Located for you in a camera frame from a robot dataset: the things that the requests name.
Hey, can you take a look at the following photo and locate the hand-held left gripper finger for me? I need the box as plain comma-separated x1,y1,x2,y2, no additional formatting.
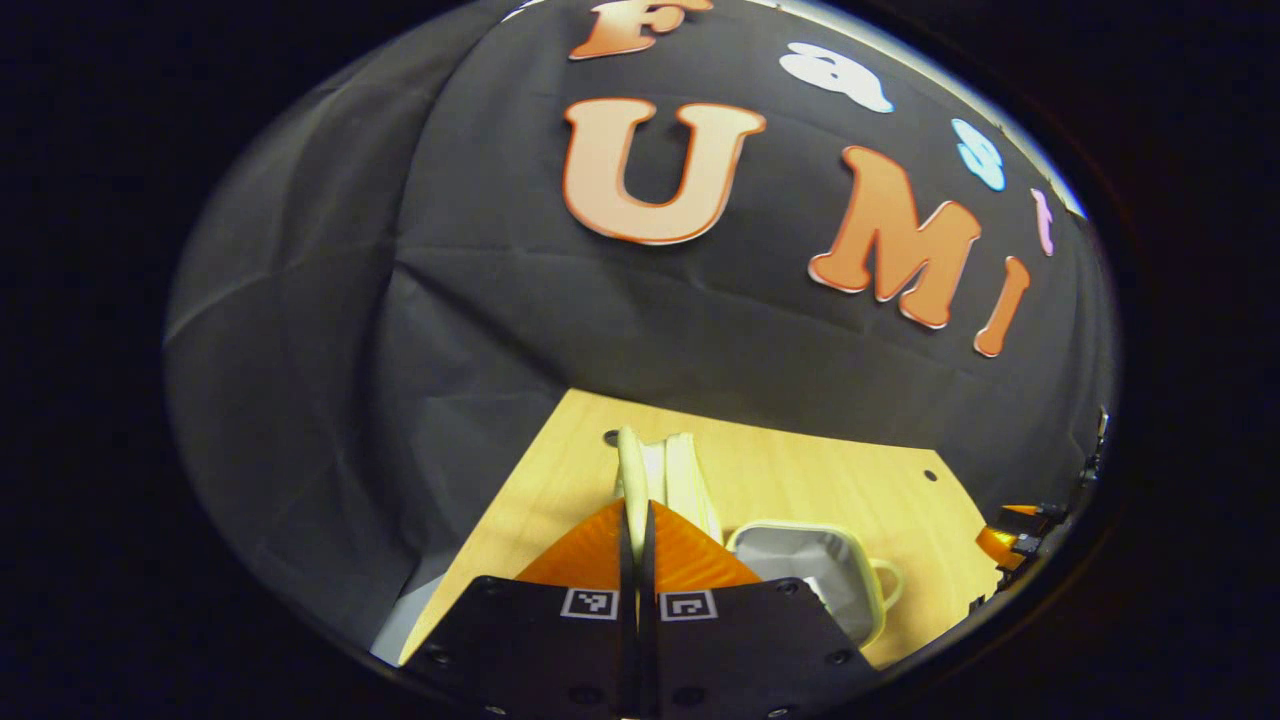
640,500,881,720
405,498,638,720

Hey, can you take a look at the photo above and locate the pale yellow suitcase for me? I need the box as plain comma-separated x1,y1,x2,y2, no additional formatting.
612,427,904,651

